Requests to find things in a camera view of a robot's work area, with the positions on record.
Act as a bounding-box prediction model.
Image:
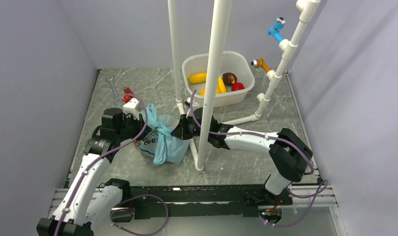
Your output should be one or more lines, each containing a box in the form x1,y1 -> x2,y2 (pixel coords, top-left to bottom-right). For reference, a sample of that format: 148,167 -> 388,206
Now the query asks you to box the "silver open-end wrench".
106,76 -> 121,105

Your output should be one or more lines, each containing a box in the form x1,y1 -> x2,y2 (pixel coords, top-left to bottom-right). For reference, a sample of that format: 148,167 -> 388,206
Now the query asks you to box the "yellow fake banana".
199,77 -> 227,95

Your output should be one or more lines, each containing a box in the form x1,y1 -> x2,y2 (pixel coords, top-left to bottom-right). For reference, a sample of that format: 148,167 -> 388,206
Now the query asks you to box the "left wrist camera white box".
122,98 -> 140,119

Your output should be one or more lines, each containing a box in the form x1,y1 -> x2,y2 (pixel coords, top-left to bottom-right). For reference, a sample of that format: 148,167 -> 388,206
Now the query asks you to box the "light blue plastic bag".
138,103 -> 189,165

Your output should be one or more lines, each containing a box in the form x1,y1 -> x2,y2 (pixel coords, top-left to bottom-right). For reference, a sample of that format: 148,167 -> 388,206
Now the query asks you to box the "red handled adjustable wrench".
122,86 -> 133,99

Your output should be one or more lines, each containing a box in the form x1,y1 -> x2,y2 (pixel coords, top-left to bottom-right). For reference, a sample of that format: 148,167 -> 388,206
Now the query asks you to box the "dark brown fake fruit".
222,72 -> 238,86

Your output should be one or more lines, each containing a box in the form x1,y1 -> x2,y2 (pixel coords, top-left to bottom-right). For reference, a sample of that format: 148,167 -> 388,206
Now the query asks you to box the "white plastic basket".
182,51 -> 256,110

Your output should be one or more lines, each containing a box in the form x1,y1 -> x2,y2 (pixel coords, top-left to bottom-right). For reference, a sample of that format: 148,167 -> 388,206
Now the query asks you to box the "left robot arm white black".
36,108 -> 151,236

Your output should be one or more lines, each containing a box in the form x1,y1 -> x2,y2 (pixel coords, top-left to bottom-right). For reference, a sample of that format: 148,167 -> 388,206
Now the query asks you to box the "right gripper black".
172,114 -> 210,140

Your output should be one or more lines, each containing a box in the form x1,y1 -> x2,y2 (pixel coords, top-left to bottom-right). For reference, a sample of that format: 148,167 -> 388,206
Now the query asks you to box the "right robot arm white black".
208,118 -> 314,204

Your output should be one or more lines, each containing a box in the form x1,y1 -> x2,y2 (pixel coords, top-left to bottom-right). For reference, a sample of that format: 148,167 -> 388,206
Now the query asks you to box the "red fake apple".
231,82 -> 245,92

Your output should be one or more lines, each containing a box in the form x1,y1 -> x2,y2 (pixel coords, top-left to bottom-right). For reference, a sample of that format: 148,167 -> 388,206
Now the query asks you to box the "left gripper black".
116,112 -> 152,142

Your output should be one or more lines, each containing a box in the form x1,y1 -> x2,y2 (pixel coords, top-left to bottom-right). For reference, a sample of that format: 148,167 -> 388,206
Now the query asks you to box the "blue toy faucet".
267,17 -> 286,43

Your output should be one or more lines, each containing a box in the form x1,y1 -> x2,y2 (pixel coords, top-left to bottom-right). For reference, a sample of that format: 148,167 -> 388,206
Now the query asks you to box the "white PVC pipe frame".
168,0 -> 320,173

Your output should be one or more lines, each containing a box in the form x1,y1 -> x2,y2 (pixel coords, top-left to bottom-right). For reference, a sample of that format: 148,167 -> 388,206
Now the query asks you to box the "orange toy faucet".
250,58 -> 271,73

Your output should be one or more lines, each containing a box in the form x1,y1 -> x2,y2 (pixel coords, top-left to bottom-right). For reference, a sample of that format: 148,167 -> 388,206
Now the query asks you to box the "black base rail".
111,184 -> 293,223

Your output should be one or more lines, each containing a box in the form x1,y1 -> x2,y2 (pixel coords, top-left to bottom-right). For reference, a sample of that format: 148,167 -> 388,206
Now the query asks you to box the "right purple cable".
188,89 -> 329,229

